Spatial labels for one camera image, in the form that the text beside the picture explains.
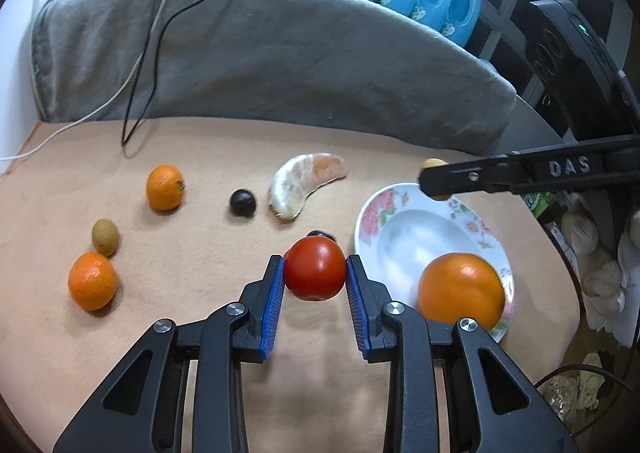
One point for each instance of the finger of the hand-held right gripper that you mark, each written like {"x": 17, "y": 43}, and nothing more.
{"x": 500, "y": 174}

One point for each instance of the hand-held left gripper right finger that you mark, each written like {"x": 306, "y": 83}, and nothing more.
{"x": 357, "y": 313}

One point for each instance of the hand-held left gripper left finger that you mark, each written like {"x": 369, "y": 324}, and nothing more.
{"x": 272, "y": 313}

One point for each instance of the red tomato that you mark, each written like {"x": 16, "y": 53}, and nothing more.
{"x": 315, "y": 268}

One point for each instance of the small tan fruit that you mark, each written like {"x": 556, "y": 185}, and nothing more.
{"x": 434, "y": 164}

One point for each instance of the floral white plate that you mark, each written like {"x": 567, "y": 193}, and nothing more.
{"x": 415, "y": 233}

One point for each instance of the mandarin with stem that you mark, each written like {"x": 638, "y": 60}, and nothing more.
{"x": 164, "y": 188}

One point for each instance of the small mandarin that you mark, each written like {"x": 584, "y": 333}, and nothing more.
{"x": 92, "y": 282}

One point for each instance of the small brown kiwi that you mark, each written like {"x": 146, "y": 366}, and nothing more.
{"x": 105, "y": 237}

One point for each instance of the green packet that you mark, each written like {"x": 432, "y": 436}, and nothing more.
{"x": 539, "y": 202}

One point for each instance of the dark round plum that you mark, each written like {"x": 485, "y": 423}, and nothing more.
{"x": 322, "y": 234}
{"x": 242, "y": 204}

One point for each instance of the large orange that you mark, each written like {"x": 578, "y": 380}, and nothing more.
{"x": 460, "y": 290}

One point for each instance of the peeled pomelo segment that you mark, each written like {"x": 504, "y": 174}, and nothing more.
{"x": 295, "y": 188}

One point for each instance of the white plastic bag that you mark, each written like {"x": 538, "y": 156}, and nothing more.
{"x": 625, "y": 313}

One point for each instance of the crumpled clear plastic wrap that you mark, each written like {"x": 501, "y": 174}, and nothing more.
{"x": 575, "y": 385}

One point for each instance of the grey fleece blanket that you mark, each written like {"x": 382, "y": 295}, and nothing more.
{"x": 300, "y": 58}

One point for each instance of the grey shelf frame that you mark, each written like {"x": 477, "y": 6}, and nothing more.
{"x": 505, "y": 8}

